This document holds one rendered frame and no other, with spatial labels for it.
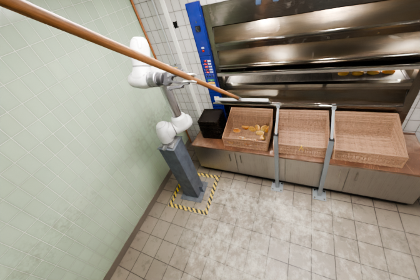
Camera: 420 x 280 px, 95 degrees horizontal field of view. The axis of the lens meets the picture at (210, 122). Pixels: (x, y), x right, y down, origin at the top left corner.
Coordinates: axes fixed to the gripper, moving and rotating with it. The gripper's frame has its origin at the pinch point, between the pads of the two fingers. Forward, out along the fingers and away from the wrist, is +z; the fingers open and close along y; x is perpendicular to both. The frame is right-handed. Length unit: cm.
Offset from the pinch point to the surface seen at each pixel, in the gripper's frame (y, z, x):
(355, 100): -5, 109, -153
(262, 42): -58, 18, -111
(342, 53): -44, 88, -120
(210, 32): -71, -37, -101
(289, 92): -13, 44, -152
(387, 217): 114, 146, -166
